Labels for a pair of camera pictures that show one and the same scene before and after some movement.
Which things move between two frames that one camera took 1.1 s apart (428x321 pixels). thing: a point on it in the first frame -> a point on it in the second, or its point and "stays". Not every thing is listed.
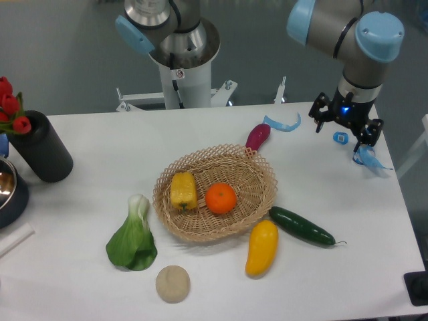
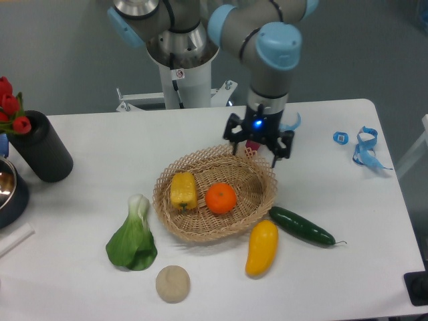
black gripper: [352, 114] -> [261, 126]
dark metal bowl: [14, 194] stays
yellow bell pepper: [184, 190] stays
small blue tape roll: [336, 137] stays
